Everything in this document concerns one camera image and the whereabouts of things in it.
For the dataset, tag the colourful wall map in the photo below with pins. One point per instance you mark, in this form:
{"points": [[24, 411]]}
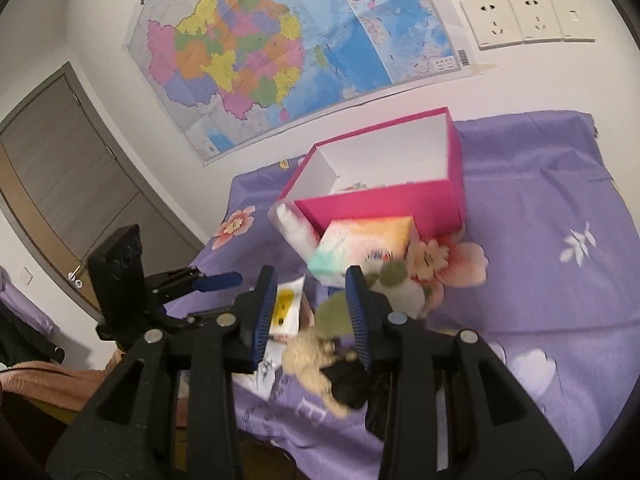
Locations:
{"points": [[280, 45]]}

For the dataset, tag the dark clothes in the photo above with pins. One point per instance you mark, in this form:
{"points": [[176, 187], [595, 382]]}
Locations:
{"points": [[25, 345]]}

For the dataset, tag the white wall socket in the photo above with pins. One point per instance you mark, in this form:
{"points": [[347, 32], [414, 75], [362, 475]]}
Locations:
{"points": [[487, 19], [537, 15]]}

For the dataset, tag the small white light switch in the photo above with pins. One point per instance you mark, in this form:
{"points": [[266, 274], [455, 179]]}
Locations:
{"points": [[26, 276]]}

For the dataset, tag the purple floral bedsheet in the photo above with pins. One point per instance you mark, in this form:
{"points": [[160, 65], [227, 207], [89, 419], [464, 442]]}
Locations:
{"points": [[540, 240]]}

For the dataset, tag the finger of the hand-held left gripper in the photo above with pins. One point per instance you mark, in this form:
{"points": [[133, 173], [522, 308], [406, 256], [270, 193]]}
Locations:
{"points": [[217, 281]]}

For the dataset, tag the white wall switch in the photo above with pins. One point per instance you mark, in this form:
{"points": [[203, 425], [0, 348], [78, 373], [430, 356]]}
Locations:
{"points": [[574, 14]]}

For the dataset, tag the pink cardboard box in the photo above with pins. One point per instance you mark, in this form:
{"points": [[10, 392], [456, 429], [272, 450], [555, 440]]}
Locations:
{"points": [[390, 195]]}

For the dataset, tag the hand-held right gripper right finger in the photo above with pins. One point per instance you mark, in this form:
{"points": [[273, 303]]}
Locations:
{"points": [[356, 320]]}

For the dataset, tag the pastel tissue pack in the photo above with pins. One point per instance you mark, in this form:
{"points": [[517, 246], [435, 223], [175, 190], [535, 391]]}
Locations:
{"points": [[360, 247]]}

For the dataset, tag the black cloth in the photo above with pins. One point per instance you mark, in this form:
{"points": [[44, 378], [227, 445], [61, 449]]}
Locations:
{"points": [[350, 380]]}

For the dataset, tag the person's left forearm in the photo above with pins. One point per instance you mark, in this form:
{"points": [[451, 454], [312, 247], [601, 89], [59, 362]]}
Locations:
{"points": [[55, 382]]}

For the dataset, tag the yellow and white packet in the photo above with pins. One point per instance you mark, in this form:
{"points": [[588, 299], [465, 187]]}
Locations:
{"points": [[286, 310]]}

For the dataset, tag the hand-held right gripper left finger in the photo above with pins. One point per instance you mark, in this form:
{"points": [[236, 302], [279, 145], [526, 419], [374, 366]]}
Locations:
{"points": [[265, 320]]}

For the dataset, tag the grey brown door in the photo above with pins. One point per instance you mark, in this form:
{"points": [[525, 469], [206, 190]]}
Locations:
{"points": [[65, 160]]}

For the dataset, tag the white packet with blue print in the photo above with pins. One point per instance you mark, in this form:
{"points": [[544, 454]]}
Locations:
{"points": [[262, 370]]}

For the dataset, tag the green plush toy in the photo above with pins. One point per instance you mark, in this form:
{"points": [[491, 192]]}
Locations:
{"points": [[400, 285]]}

